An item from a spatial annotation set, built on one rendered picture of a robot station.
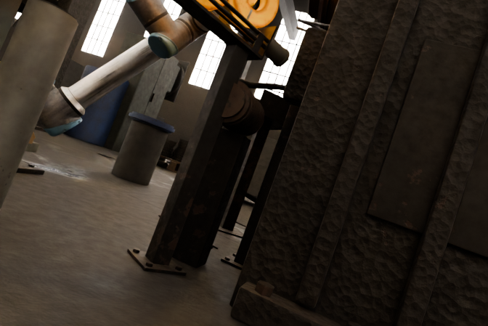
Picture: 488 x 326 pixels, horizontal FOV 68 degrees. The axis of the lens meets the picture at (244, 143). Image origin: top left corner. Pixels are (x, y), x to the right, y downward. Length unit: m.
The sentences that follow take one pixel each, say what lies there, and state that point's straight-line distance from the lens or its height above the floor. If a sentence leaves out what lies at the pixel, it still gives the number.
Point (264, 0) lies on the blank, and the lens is 1.09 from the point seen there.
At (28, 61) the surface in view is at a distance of 1.00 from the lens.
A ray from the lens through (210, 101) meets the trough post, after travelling 0.97.
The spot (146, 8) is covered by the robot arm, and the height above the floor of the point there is 0.66.
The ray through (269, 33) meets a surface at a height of 0.69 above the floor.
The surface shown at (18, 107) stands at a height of 0.26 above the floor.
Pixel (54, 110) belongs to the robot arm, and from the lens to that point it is 1.72.
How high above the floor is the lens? 0.30
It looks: 4 degrees up
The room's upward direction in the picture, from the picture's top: 20 degrees clockwise
